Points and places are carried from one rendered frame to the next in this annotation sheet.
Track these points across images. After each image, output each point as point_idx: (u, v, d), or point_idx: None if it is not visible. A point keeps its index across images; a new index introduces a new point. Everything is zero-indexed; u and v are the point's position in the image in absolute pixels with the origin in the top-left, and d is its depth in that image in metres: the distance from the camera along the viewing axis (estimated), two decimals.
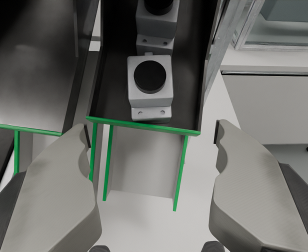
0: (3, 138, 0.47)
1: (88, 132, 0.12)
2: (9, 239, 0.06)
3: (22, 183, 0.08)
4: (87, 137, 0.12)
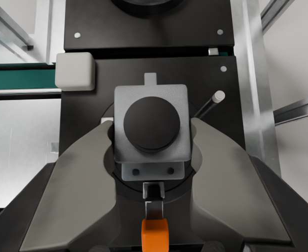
0: (225, 108, 0.27)
1: None
2: (35, 225, 0.06)
3: (51, 173, 0.08)
4: None
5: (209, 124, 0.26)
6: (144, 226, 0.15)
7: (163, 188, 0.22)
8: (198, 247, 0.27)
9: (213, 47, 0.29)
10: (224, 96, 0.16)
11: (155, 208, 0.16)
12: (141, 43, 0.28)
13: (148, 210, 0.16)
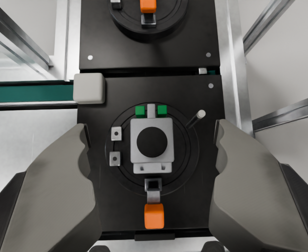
0: (212, 118, 0.33)
1: (88, 132, 0.12)
2: (9, 239, 0.06)
3: (22, 183, 0.08)
4: (87, 137, 0.12)
5: (199, 132, 0.32)
6: (146, 208, 0.21)
7: (161, 183, 0.28)
8: (189, 232, 0.32)
9: (202, 67, 0.34)
10: (204, 114, 0.22)
11: (154, 195, 0.21)
12: (143, 64, 0.34)
13: (149, 197, 0.21)
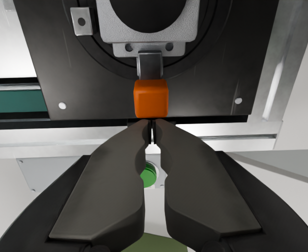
0: None
1: (151, 129, 0.13)
2: (65, 214, 0.06)
3: (85, 165, 0.09)
4: (149, 133, 0.12)
5: None
6: (137, 84, 0.12)
7: (162, 64, 0.18)
8: (192, 116, 0.27)
9: None
10: None
11: (151, 62, 0.12)
12: None
13: (142, 66, 0.12)
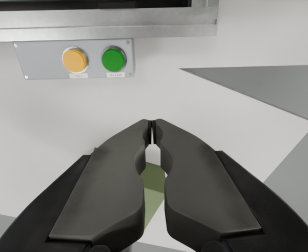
0: None
1: (151, 129, 0.13)
2: (65, 214, 0.06)
3: (85, 165, 0.09)
4: (149, 133, 0.12)
5: None
6: None
7: None
8: (151, 8, 0.35)
9: None
10: None
11: None
12: None
13: None
